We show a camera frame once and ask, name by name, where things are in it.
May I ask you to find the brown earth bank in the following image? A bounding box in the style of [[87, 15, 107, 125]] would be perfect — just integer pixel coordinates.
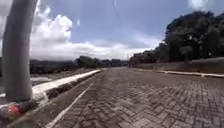
[[133, 57, 224, 75]]

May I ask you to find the grey ground strip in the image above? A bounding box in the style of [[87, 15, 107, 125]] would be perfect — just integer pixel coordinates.
[[0, 67, 98, 94]]

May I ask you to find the pale kerb by bank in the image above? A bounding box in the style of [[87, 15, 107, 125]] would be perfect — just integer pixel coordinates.
[[156, 69, 224, 79]]

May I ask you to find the thick grey pole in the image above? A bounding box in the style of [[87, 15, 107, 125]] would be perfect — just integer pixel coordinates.
[[1, 0, 39, 103]]

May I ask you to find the pale concrete kerb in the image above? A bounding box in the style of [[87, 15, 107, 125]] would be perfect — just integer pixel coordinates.
[[0, 68, 107, 102]]

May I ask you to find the row of dark trees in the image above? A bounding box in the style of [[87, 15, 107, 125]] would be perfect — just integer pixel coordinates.
[[128, 10, 224, 66]]

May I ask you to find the white painted line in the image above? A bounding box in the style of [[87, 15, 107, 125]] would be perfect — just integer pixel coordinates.
[[44, 68, 106, 128]]

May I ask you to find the distant row of trees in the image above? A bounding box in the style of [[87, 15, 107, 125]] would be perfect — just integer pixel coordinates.
[[29, 55, 129, 75]]

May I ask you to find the grey brick paved road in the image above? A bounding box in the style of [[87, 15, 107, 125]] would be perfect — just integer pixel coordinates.
[[6, 66, 224, 128]]

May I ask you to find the red object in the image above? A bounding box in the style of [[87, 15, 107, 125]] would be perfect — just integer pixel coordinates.
[[6, 103, 24, 118]]

